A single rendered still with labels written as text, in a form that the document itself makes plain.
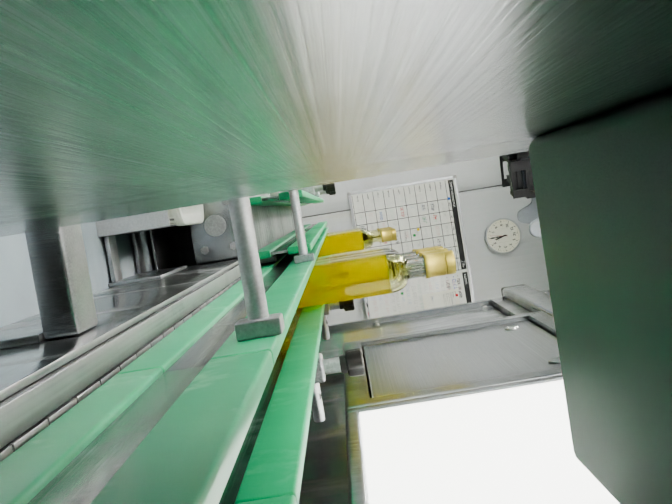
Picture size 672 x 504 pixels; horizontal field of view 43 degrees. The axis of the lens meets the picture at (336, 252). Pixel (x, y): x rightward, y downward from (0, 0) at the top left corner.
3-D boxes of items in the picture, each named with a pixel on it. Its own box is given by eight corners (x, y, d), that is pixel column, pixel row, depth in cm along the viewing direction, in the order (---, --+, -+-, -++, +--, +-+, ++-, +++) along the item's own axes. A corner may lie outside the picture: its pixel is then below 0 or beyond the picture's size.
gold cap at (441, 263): (423, 272, 126) (453, 268, 126) (427, 282, 123) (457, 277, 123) (421, 250, 125) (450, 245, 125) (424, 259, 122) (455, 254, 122)
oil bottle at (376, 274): (263, 314, 122) (412, 290, 121) (256, 275, 121) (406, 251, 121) (266, 309, 127) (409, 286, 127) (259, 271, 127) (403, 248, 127)
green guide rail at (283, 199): (243, 206, 115) (302, 196, 115) (242, 198, 115) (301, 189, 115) (300, 206, 290) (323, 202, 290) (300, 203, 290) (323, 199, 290)
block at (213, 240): (194, 265, 111) (248, 257, 111) (182, 193, 110) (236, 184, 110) (199, 264, 114) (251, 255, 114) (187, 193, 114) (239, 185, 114)
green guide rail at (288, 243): (252, 260, 115) (311, 251, 115) (251, 253, 115) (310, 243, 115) (304, 227, 290) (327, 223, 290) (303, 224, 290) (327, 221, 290)
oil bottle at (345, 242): (300, 260, 245) (398, 244, 245) (297, 240, 245) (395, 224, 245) (301, 258, 251) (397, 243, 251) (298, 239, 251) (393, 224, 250)
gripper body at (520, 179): (502, 190, 125) (493, 108, 121) (560, 181, 125) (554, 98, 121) (514, 204, 118) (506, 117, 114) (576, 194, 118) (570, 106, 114)
